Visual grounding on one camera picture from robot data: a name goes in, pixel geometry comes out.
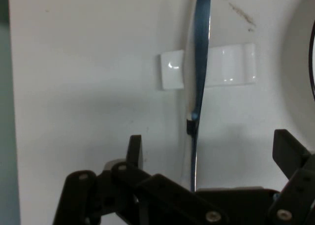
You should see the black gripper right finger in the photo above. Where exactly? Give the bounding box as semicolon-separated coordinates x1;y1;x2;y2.
268;129;315;225

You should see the white plate with black rim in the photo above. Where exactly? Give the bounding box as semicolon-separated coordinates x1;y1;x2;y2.
283;0;315;122

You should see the silver table knife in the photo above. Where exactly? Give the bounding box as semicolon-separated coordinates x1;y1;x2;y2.
182;0;213;192

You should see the white ceramic cutlery rest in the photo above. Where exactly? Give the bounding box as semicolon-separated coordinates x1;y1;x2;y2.
157;42;256;91

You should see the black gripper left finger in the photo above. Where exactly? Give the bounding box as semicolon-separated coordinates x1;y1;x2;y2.
53;135;227;225

